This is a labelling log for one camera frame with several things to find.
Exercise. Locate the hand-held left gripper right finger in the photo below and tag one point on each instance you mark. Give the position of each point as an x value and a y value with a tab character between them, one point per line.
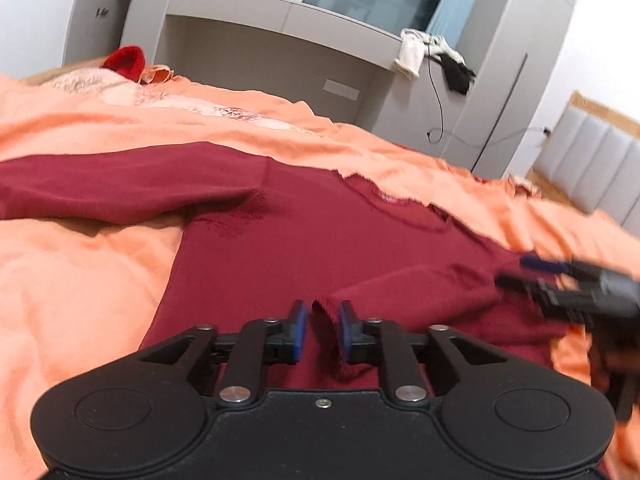
344	332

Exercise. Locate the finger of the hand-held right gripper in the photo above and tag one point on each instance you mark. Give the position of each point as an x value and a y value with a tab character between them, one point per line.
520	285
542	264

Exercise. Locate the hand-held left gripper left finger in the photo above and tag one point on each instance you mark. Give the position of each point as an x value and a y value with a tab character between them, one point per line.
299	331

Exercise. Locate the maroon knit sweater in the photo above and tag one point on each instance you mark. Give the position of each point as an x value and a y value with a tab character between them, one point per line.
325	240

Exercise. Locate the grey padded headboard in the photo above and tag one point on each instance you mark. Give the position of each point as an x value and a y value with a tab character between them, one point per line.
595	160

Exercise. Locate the black cloth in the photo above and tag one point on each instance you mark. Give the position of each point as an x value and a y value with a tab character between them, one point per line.
457	77

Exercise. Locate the tall grey wardrobe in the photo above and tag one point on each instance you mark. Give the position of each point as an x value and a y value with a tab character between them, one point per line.
520	60

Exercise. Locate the orange bed blanket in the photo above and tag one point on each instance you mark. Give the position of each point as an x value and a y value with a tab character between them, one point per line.
75	285

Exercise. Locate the white cloth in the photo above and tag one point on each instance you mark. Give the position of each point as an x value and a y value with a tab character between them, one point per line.
411	55

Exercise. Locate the light blue curtain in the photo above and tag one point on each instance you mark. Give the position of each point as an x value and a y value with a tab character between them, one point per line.
457	0

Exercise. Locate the grey built-in desk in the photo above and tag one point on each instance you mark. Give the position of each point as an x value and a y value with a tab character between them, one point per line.
280	50

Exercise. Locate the red knit cloth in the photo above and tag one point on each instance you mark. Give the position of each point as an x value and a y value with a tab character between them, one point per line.
125	60

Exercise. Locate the embroidered peach pillow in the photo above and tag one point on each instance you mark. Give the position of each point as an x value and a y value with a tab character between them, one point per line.
85	80

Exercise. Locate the white wall socket panel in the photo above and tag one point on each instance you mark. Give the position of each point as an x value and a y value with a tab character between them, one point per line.
342	89

